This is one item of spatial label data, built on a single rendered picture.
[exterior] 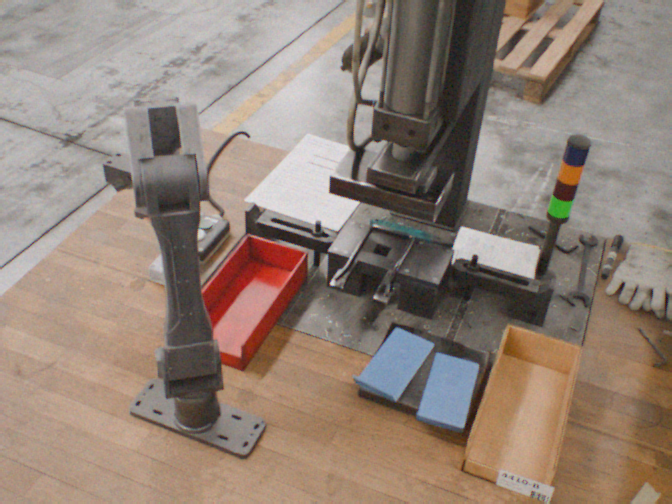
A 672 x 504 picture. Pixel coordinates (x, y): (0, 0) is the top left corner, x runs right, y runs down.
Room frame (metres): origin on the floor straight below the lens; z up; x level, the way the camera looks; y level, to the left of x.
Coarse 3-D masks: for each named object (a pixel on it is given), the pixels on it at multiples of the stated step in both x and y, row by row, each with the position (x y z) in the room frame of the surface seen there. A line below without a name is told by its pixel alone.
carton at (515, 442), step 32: (512, 352) 0.87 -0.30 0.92; (544, 352) 0.85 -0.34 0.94; (576, 352) 0.84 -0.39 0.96; (512, 384) 0.81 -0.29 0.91; (544, 384) 0.82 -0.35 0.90; (480, 416) 0.70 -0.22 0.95; (512, 416) 0.75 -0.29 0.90; (544, 416) 0.75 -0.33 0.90; (480, 448) 0.68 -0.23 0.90; (512, 448) 0.69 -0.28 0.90; (544, 448) 0.69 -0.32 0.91; (512, 480) 0.62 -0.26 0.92; (544, 480) 0.64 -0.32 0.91
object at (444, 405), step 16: (432, 368) 0.82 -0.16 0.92; (448, 368) 0.82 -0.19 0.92; (464, 368) 0.82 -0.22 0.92; (432, 384) 0.78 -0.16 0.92; (448, 384) 0.79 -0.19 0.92; (464, 384) 0.79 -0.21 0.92; (432, 400) 0.75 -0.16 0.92; (448, 400) 0.75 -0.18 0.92; (464, 400) 0.76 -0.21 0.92; (416, 416) 0.71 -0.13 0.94; (432, 416) 0.72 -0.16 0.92; (448, 416) 0.72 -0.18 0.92; (464, 416) 0.73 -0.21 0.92
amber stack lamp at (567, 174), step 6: (564, 168) 1.07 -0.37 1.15; (570, 168) 1.07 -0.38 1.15; (576, 168) 1.07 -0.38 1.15; (582, 168) 1.07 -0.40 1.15; (558, 174) 1.08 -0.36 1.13; (564, 174) 1.07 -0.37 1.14; (570, 174) 1.07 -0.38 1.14; (576, 174) 1.07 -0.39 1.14; (564, 180) 1.07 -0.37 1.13; (570, 180) 1.07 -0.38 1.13; (576, 180) 1.07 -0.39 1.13
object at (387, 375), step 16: (400, 336) 0.88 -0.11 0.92; (416, 336) 0.88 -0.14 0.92; (384, 352) 0.84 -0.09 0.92; (416, 352) 0.85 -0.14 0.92; (368, 368) 0.81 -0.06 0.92; (384, 368) 0.81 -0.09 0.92; (400, 368) 0.81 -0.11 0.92; (416, 368) 0.81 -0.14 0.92; (368, 384) 0.76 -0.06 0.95; (384, 384) 0.78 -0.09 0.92; (400, 384) 0.78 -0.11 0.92
